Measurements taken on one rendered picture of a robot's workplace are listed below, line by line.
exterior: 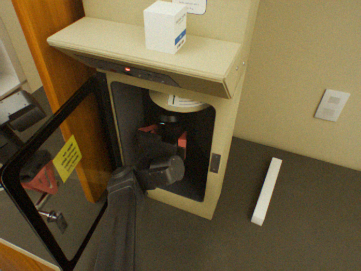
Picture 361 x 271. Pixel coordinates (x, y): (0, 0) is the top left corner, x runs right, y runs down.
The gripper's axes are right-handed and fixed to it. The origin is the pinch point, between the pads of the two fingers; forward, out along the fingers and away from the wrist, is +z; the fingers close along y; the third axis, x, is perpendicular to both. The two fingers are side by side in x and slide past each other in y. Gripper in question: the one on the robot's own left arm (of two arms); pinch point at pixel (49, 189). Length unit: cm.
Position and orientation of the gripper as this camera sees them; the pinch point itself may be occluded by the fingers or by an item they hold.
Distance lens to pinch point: 69.5
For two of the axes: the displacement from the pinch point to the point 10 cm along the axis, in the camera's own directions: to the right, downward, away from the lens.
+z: 3.9, 7.4, 5.4
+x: -3.1, 6.6, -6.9
